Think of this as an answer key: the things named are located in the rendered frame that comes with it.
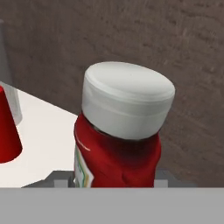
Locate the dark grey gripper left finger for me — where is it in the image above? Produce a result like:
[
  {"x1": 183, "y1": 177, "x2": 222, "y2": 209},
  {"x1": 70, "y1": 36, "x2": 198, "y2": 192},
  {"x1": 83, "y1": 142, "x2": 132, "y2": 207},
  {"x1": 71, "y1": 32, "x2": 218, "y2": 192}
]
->
[{"x1": 22, "y1": 171, "x2": 76, "y2": 189}]

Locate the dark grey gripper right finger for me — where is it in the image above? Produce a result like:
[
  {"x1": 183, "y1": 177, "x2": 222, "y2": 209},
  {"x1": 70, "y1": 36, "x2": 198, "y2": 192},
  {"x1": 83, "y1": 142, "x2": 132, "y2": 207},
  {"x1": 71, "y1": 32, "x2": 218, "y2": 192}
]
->
[{"x1": 153, "y1": 169, "x2": 196, "y2": 189}]

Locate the red white-capped condiment bottle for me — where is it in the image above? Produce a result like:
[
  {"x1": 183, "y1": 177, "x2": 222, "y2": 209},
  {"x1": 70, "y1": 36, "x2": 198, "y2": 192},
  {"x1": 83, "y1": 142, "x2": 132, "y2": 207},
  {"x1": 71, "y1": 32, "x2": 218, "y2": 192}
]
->
[{"x1": 73, "y1": 60, "x2": 177, "y2": 189}]

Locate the red cone-shaped bottle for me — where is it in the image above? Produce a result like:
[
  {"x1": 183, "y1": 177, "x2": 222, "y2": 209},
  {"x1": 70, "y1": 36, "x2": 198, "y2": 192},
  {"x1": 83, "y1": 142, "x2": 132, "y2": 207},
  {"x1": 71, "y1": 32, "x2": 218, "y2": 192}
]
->
[{"x1": 0, "y1": 86, "x2": 24, "y2": 165}]

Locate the grey translucent shaker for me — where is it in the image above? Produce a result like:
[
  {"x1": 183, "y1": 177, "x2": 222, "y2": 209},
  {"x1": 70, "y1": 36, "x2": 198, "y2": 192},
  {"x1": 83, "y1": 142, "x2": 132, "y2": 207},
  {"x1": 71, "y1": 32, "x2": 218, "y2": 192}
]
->
[{"x1": 0, "y1": 18, "x2": 24, "y2": 127}]

